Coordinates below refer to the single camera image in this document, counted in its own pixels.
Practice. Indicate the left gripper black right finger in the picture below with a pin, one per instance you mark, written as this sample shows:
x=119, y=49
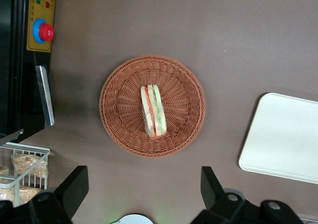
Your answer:
x=211, y=189

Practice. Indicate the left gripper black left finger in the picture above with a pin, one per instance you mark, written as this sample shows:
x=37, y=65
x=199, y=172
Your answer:
x=74, y=189

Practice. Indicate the triangle sandwich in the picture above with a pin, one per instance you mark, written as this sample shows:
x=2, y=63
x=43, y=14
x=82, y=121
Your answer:
x=152, y=109

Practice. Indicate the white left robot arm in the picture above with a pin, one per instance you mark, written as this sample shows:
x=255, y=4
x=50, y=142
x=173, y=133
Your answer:
x=131, y=220

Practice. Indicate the beige plastic tray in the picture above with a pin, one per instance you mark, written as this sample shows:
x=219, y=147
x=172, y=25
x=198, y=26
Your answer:
x=280, y=134

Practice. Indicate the brown round wicker basket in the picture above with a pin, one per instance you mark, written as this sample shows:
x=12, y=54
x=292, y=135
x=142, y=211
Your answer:
x=119, y=109

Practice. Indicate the clear snack bag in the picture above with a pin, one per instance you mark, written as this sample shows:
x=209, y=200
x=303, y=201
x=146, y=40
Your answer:
x=29, y=164
x=24, y=195

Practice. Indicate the silver metal plate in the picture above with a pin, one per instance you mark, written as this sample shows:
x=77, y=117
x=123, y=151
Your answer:
x=46, y=97

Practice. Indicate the black yellow-panel control box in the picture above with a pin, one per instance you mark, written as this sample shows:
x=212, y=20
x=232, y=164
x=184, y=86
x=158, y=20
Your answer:
x=15, y=60

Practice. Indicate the red emergency stop button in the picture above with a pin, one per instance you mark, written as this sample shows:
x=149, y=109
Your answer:
x=46, y=32

